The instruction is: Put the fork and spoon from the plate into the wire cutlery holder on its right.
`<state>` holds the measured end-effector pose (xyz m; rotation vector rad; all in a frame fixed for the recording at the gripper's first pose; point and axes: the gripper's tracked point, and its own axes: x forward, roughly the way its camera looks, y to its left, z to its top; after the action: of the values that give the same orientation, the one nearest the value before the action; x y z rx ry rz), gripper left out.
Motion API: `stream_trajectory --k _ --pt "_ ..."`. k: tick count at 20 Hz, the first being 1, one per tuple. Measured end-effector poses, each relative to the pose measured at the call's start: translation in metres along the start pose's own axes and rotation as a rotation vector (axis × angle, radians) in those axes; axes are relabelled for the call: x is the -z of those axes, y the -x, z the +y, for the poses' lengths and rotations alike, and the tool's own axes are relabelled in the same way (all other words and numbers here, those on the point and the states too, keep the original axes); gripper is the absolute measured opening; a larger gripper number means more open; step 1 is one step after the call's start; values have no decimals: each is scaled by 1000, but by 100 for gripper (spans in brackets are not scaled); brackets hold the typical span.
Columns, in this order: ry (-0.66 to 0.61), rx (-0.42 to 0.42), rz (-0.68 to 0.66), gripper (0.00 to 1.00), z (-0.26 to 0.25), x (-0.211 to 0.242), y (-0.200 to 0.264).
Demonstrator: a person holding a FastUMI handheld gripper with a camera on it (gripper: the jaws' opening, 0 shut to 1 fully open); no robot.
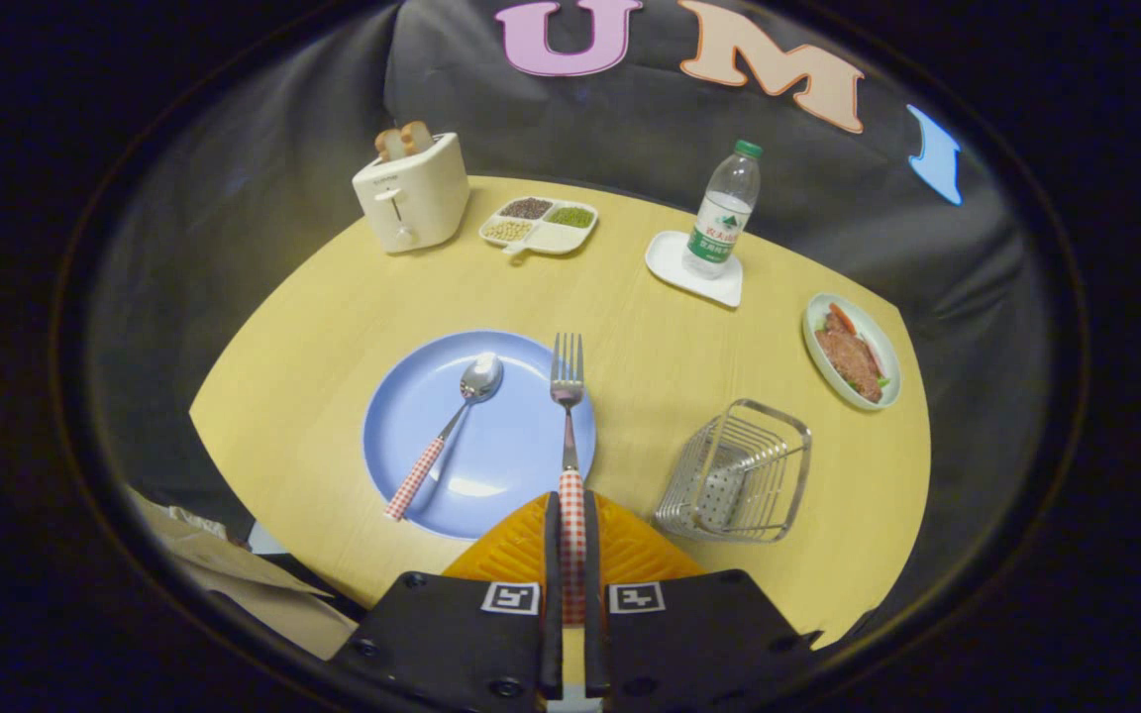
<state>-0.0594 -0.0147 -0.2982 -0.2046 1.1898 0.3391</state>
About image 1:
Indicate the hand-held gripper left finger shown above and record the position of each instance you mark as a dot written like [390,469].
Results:
[452,644]

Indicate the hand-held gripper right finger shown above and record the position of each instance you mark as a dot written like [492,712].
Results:
[689,634]

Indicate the blue round plate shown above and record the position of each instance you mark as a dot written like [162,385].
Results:
[511,446]

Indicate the brown cardboard box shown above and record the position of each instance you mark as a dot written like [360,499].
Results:
[234,584]

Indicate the green plate with meat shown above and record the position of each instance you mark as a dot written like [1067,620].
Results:
[853,356]

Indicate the white square coaster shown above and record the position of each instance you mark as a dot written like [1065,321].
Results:
[668,259]

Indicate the clear plastic water bottle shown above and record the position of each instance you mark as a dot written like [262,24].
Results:
[721,218]

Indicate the white divided dish with beans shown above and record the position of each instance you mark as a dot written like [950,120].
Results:
[556,238]

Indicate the cream white toaster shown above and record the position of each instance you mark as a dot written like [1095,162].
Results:
[412,203]

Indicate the toasted bread slice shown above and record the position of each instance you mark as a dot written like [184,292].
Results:
[390,145]
[418,138]

